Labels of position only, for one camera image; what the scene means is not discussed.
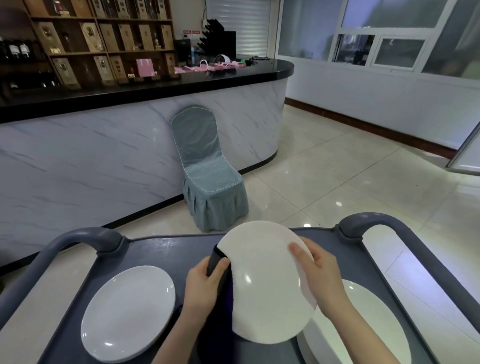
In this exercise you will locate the person's right hand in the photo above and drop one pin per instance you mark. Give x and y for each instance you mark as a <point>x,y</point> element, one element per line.
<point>324,277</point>

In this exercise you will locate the dark wine bottle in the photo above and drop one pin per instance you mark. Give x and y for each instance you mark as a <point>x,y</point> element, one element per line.
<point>24,48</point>
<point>14,48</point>
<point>3,48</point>

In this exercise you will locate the pink gift bag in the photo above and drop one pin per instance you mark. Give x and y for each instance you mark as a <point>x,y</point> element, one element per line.
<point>144,68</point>

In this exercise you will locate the person's left thumb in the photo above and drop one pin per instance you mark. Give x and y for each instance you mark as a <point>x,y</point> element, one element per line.
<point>219,267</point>

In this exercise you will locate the person's right forearm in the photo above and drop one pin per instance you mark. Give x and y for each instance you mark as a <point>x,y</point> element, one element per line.
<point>371,337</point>

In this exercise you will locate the black file rack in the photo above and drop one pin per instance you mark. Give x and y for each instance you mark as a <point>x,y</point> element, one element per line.
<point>219,41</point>

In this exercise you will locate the marble bar counter black top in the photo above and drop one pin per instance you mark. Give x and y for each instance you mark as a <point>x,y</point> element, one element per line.
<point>93,161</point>

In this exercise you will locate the wooden display shelf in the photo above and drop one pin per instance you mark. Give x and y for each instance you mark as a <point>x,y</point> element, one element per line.
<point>33,60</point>

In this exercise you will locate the white round device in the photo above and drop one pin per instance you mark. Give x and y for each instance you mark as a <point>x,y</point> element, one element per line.
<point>223,59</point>

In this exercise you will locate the person's right thumb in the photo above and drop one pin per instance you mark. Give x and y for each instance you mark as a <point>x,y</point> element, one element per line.
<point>300,260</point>

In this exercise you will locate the person's left hand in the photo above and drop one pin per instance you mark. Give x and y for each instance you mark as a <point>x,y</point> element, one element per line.
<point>198,283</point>

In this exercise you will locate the person's left forearm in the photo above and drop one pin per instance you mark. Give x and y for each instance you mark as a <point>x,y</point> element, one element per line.
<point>183,337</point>

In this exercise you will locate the group of wooden liquor boxes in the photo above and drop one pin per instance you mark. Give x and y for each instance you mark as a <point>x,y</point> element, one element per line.
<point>108,37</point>

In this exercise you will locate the grey service cart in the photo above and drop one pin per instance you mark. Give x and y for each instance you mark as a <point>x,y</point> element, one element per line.
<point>168,255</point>

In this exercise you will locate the red wall sign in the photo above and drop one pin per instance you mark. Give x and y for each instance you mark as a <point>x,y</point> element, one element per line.
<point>192,32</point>

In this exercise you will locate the small black object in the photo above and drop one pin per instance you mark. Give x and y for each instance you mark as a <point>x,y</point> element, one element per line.
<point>258,57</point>

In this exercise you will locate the pink flat box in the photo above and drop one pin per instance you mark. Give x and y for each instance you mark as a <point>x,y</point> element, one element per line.
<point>189,69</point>
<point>225,66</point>

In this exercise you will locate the white framed window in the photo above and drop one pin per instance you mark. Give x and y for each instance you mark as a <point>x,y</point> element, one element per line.
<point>375,30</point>

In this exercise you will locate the dark cleaning cloth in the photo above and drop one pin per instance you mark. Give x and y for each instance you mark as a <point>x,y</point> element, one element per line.
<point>218,255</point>

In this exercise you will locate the white roller shutter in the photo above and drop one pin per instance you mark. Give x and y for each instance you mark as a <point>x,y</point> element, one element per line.
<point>240,22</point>

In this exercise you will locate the sliding door frame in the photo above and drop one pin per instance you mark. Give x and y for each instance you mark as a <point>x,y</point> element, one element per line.
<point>465,153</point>

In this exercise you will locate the chair with blue-grey cover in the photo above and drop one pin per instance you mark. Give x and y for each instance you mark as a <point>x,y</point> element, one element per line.
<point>210,176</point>

